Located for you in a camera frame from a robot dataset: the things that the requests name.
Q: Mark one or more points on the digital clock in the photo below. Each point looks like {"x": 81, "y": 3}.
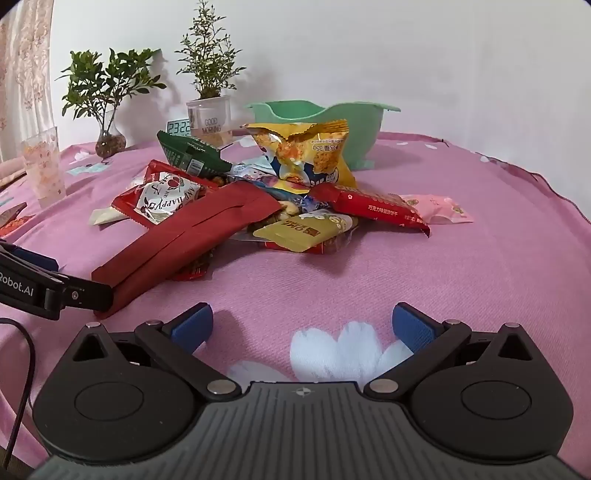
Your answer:
{"x": 178, "y": 128}

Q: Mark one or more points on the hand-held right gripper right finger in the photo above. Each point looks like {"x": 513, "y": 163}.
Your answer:
{"x": 413, "y": 330}

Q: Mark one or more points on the blue printed snack packet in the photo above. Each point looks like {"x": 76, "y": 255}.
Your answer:
{"x": 286, "y": 187}

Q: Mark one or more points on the clear nut packet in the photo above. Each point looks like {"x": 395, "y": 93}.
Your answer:
{"x": 282, "y": 210}

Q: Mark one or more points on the flat red snack packet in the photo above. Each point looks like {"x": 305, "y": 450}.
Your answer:
{"x": 194, "y": 270}

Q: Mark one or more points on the yellow label snack packet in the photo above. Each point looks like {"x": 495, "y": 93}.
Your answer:
{"x": 295, "y": 230}

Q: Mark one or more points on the broad-leaved plant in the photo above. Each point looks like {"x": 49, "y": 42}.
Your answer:
{"x": 106, "y": 78}

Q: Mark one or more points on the small cream snack packet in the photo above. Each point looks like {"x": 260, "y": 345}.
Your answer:
{"x": 104, "y": 216}

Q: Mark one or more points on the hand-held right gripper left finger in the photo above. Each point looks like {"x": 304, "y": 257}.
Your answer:
{"x": 194, "y": 325}

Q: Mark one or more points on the thin-leaved plant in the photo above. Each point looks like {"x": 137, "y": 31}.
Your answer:
{"x": 207, "y": 69}

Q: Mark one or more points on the floral curtain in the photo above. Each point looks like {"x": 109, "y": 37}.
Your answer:
{"x": 23, "y": 69}

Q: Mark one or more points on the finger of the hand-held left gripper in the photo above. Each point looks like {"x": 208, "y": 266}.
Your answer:
{"x": 34, "y": 261}
{"x": 87, "y": 295}

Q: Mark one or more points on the red and white snack packet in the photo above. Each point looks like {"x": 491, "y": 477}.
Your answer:
{"x": 157, "y": 198}

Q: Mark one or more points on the pink snack packet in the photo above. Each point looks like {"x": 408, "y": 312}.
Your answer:
{"x": 438, "y": 210}

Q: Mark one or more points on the floral drinking glass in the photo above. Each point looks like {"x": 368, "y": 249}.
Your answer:
{"x": 44, "y": 170}

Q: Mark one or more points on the dark red long box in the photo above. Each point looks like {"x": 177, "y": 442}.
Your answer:
{"x": 184, "y": 230}

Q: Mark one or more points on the yellow snack bag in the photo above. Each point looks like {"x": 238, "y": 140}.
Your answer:
{"x": 300, "y": 147}

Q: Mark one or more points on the red long biscuit packet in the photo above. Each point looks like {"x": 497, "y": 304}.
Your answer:
{"x": 369, "y": 205}

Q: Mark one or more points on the green plastic bowl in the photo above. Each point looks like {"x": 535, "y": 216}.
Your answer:
{"x": 360, "y": 129}

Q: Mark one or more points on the white plant pot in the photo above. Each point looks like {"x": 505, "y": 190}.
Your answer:
{"x": 210, "y": 120}

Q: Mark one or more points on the orange-red snack packet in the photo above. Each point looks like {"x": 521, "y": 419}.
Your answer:
{"x": 14, "y": 224}

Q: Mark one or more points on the pink floral tablecloth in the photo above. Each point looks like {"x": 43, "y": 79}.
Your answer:
{"x": 323, "y": 277}

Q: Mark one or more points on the dark green snack packet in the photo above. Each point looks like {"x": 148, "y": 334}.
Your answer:
{"x": 184, "y": 150}

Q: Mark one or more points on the light blue snack packet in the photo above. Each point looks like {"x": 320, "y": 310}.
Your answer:
{"x": 251, "y": 166}

